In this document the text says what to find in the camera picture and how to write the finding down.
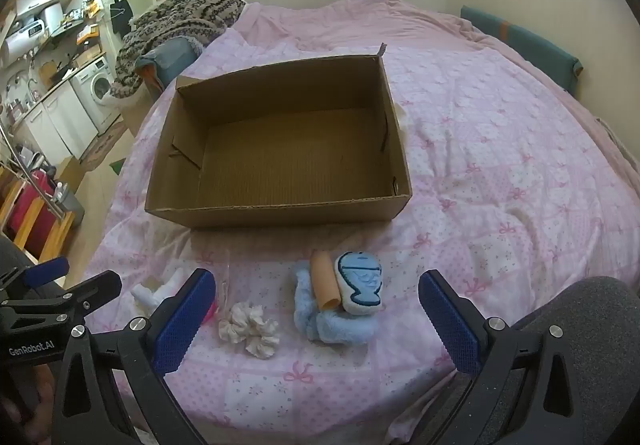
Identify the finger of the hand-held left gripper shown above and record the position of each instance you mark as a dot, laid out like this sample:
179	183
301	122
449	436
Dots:
47	271
97	287

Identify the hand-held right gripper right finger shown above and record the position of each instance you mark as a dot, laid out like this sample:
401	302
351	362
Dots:
452	325

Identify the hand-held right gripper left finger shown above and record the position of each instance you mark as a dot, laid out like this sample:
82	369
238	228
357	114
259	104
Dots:
182	320

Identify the white socks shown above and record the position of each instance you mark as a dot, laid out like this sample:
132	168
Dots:
150	295

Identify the white scrunchie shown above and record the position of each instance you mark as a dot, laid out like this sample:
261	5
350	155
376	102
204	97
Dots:
250	327

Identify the blue and white plush toy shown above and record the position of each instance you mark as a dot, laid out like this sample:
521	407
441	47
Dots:
360	282

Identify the light blue fluffy cloth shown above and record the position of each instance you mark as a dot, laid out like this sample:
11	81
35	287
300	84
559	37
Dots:
340	330

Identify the brown cardboard box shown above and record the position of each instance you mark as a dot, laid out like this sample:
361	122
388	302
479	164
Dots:
280	160

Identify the person's left hand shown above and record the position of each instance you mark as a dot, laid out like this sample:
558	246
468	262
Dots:
30	405

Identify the pink round object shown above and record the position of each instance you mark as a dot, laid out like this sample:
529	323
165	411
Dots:
212	314

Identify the clear plastic packet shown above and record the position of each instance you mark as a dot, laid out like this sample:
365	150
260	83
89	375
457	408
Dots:
224	282

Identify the grey bin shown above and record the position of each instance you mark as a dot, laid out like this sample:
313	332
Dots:
70	207

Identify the red suitcase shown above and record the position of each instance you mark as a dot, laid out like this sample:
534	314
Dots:
36	187

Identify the metal drying rack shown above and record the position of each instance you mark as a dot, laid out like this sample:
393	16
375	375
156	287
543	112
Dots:
30	175

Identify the white kitchen base cabinets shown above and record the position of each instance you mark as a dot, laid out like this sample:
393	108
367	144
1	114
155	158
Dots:
55	125

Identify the person's grey-clothed leg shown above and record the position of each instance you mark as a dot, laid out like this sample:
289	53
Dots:
600	325

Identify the pink patterned duvet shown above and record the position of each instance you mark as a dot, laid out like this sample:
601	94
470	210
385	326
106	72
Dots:
500	150

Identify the white washing machine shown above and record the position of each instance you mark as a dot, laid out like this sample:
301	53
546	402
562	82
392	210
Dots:
95	85

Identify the blue-grey pillow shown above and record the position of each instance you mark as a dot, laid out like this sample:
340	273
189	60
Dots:
170	57

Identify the black hanging cloth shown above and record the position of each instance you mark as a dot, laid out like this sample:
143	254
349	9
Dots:
120	15

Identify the patterned knit blanket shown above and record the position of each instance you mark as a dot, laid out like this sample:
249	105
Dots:
175	25

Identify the teal cushion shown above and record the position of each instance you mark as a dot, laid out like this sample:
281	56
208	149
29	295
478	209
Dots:
525	42

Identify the wooden frame rack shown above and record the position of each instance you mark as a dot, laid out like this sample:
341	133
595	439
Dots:
30	220

